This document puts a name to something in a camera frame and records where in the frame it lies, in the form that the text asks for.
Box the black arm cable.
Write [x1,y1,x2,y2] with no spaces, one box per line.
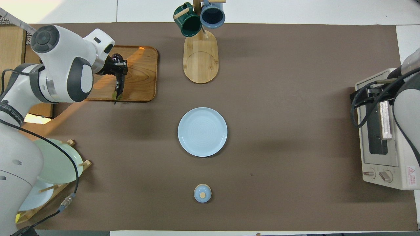
[350,67,420,164]
[0,67,81,236]

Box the wooden plate rack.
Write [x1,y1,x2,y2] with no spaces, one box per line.
[15,139,92,225]

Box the blue mug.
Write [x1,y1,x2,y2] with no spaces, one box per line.
[199,0,226,29]

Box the dark green mug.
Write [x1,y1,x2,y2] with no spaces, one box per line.
[173,3,202,37]

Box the wooden mug tree stand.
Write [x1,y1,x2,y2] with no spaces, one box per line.
[173,0,227,84]

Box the wooden serving tray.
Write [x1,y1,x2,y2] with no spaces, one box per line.
[85,45,158,102]

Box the cream toaster oven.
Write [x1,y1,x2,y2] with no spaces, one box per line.
[355,68,420,190]

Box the brown table mat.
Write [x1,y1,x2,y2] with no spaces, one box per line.
[20,22,419,231]

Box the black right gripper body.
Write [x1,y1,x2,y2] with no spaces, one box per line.
[363,79,396,106]

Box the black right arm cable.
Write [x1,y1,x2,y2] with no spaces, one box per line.
[350,67,420,164]

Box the light blue ridged plate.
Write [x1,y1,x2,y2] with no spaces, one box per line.
[178,107,228,157]

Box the light blue racked plate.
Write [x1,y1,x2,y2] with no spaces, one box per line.
[18,180,54,212]

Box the pale green plate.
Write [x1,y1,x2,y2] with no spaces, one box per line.
[33,138,84,184]

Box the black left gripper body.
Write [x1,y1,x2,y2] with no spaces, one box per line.
[96,52,122,77]

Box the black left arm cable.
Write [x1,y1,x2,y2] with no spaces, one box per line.
[0,67,81,236]

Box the wooden shelf wire basket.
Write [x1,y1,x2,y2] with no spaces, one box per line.
[0,7,54,118]

